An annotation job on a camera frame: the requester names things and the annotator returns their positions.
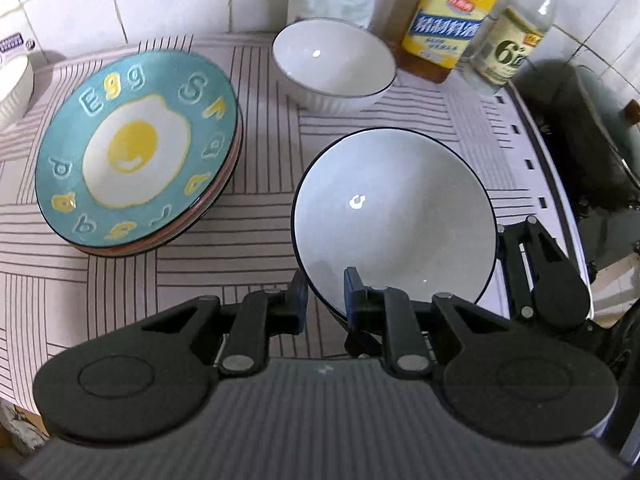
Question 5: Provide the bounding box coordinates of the white ribbed bowl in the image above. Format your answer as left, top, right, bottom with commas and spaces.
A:
0, 51, 35, 131
291, 127, 499, 324
271, 18, 397, 114

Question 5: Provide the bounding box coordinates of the black wok wooden handle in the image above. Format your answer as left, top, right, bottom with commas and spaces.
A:
515, 57, 640, 213

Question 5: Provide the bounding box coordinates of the blue fried egg plate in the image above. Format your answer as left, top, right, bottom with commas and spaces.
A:
34, 49, 240, 250

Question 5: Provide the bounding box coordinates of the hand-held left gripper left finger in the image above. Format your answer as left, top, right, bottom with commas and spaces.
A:
140, 269, 309, 377

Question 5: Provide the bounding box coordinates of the clear vinegar bottle yellow cap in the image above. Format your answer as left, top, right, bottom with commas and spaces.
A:
462, 0, 574, 96

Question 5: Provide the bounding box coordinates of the black gas stove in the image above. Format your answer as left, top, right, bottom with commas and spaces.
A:
550, 160, 640, 322

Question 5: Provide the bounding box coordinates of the pink bunny carrot plate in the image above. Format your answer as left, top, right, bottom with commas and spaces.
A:
70, 110, 245, 259

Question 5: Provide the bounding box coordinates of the glass wok lid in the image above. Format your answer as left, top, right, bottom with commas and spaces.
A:
575, 66, 640, 187

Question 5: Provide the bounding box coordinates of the striped tablecloth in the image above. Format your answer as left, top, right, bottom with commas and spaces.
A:
0, 34, 577, 413

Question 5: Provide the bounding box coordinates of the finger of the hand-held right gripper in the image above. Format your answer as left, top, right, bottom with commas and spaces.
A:
497, 215, 572, 320

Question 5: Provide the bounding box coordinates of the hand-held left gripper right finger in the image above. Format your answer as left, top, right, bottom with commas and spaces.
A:
342, 266, 507, 379

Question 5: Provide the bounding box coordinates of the yellow-label oil bottle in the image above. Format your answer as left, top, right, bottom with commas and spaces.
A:
395, 0, 502, 85

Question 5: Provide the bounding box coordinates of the blue white wall sticker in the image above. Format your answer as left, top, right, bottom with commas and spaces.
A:
0, 34, 39, 54

